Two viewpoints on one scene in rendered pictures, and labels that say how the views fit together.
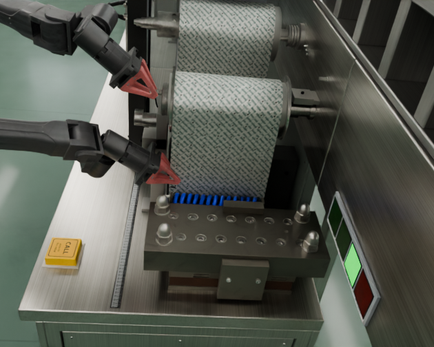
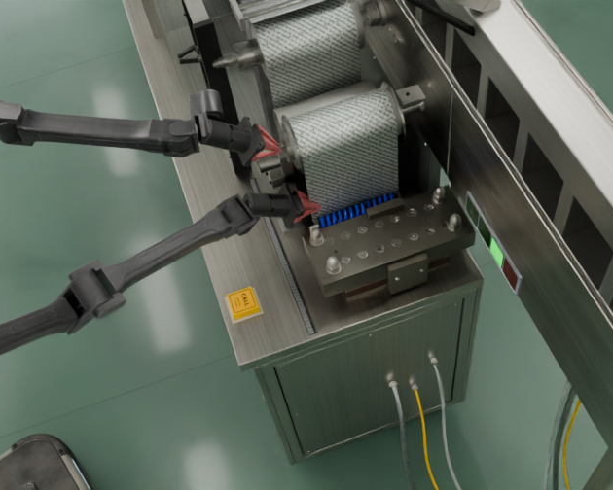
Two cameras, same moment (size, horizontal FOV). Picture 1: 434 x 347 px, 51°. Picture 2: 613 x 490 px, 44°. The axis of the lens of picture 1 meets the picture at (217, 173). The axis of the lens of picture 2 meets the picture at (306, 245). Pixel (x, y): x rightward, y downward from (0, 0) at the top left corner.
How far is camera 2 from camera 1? 0.94 m
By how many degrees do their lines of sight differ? 20
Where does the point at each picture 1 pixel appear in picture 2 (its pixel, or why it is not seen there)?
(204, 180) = (342, 197)
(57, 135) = (219, 226)
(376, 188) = (499, 202)
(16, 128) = (190, 237)
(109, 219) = (260, 256)
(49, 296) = (256, 345)
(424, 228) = (536, 242)
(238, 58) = (329, 64)
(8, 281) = (122, 322)
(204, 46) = (294, 68)
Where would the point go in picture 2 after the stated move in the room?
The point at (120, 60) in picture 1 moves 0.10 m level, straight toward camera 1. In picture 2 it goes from (245, 141) to (264, 171)
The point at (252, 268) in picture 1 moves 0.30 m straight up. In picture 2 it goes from (414, 263) to (415, 188)
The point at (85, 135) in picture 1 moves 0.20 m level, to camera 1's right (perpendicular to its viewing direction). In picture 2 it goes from (237, 213) to (321, 192)
